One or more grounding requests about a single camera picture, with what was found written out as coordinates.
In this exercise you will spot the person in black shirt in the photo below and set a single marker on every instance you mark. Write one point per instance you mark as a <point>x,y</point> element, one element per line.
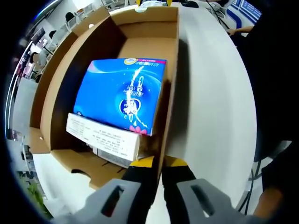
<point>268,81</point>

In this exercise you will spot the soft wet wipes pack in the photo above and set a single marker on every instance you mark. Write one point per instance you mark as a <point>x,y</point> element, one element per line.
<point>151,5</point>

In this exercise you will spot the white bottle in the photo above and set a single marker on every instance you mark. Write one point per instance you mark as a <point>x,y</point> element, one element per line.
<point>109,157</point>

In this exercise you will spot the brown cardboard shoe box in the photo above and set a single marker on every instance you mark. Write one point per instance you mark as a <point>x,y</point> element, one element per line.
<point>149,46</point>

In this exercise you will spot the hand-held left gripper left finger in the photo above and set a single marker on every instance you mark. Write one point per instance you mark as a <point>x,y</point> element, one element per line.
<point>95,210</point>

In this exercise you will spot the blue soft tissue pack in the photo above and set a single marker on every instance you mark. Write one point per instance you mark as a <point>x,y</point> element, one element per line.
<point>112,93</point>

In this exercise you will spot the black computer mouse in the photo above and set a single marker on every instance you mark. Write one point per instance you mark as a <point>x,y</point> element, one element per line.
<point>189,4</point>

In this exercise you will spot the blue framed wall board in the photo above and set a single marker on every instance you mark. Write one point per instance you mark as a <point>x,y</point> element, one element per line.
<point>250,7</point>

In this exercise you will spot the small hanging screen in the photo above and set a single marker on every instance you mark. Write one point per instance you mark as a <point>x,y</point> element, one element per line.
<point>38,33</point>

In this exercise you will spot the white printed carton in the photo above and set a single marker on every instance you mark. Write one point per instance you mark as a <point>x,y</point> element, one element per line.
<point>105,140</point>

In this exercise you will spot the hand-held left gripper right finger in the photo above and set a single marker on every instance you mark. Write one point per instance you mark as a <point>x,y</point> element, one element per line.
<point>182,205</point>

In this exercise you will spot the potted green plant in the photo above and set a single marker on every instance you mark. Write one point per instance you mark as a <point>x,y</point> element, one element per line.
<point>35,196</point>

